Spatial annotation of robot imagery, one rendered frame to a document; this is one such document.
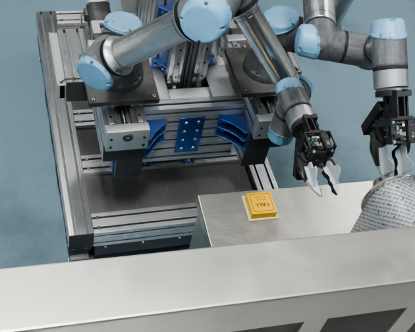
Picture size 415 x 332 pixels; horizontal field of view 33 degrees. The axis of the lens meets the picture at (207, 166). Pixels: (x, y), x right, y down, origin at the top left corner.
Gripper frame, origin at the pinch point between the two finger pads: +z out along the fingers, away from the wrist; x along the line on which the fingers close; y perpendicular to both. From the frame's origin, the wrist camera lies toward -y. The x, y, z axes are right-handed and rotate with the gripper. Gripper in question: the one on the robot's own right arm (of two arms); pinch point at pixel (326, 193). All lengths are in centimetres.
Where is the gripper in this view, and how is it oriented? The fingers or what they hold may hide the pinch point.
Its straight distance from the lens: 172.6
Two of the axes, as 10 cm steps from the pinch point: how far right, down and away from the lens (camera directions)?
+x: 9.6, -0.7, 2.6
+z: 2.2, 7.7, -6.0
